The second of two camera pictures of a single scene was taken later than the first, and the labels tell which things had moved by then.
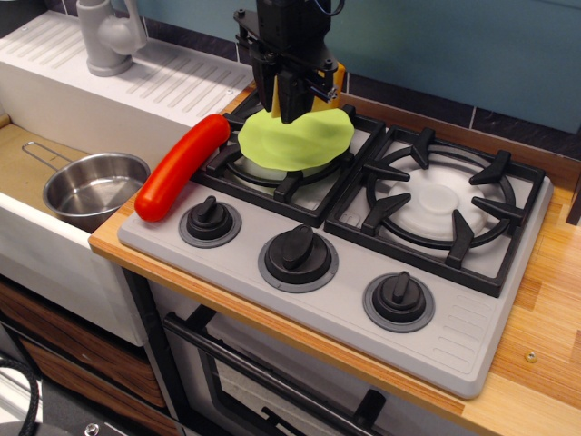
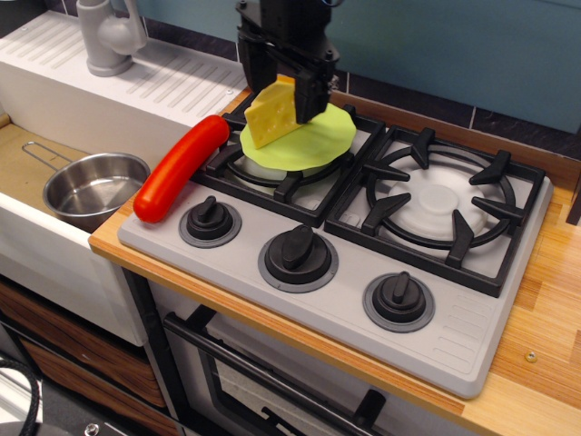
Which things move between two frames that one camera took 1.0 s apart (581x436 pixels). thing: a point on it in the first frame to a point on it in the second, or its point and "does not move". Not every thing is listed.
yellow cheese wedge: (338, 78) to (273, 112)
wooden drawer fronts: (80, 389) does not move
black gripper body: (293, 35) does not move
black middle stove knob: (298, 261) does not move
